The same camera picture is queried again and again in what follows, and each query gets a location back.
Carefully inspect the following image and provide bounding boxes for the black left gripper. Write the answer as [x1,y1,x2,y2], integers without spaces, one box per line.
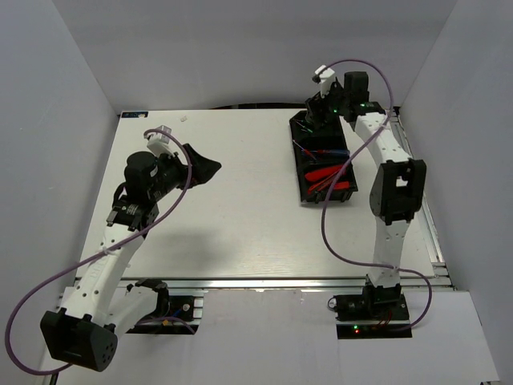
[147,144,220,202]

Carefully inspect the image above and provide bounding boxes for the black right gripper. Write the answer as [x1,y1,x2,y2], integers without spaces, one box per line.
[305,79,350,129]

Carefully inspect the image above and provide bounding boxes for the blue red screwdriver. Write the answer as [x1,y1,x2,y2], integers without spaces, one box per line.
[292,140,319,163]
[301,150,324,161]
[314,149,350,157]

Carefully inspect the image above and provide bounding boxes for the large red black utility knife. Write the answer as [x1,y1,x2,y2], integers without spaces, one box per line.
[305,164,342,193]

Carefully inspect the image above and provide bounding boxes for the red black utility knife small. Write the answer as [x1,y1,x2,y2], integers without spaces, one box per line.
[333,181,350,191]

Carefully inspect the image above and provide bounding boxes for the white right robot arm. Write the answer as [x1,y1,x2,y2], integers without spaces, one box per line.
[313,66,426,320]

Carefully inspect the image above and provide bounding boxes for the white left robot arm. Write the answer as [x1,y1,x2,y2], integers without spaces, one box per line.
[40,144,221,372]

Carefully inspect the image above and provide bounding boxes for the black far storage bin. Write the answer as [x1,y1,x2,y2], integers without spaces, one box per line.
[289,109,344,138]

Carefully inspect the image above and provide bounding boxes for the black storage bin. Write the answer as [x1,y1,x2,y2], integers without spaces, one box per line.
[291,136,350,166]
[289,109,344,138]
[296,159,358,204]

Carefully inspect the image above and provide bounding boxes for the black middle storage bin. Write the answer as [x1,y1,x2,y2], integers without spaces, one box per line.
[291,136,350,166]

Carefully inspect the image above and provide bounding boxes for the black near storage bin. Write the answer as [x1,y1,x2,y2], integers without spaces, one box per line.
[296,159,358,204]

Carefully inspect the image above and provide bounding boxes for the blue label sticker left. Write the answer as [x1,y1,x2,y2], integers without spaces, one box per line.
[120,111,148,119]

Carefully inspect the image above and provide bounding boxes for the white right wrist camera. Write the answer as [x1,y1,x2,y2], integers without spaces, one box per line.
[312,65,337,98]

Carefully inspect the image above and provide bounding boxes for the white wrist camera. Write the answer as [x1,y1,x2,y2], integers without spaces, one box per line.
[312,65,337,98]
[143,132,172,157]

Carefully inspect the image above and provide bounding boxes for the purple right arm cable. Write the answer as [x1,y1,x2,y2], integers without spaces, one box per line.
[320,59,434,332]

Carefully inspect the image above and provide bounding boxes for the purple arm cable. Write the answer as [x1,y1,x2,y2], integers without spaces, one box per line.
[4,128,197,376]
[320,59,434,332]

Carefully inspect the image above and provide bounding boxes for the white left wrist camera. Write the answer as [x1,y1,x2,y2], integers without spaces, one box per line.
[143,132,172,157]

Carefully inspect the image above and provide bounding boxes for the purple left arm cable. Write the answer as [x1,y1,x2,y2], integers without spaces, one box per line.
[4,128,197,376]

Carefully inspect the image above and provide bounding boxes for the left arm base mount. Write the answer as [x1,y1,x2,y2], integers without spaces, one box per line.
[126,278,204,335]

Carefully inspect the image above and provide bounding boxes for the aluminium frame rail front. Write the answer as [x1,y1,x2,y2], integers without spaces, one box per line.
[116,276,453,290]

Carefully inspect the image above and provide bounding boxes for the aluminium frame rail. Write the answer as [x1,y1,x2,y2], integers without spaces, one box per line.
[390,106,455,290]
[116,276,453,290]

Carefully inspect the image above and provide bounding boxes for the aluminium frame rail right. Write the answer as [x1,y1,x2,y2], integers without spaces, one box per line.
[390,106,455,290]

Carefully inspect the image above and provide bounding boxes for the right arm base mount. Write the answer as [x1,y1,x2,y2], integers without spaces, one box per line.
[327,294,413,340]

